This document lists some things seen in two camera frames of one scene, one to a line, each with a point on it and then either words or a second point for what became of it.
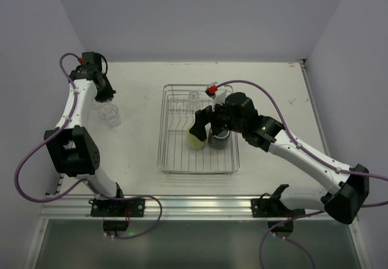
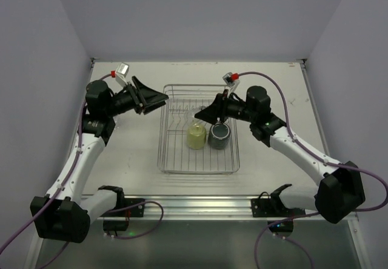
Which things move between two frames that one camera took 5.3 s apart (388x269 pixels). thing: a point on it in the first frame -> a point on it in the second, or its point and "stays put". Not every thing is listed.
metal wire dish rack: (179, 105) stays put
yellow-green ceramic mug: (193, 142) stays put
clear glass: (193, 95) -> (189, 112)
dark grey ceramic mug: (220, 140) stays put
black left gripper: (105, 92) -> (136, 95)
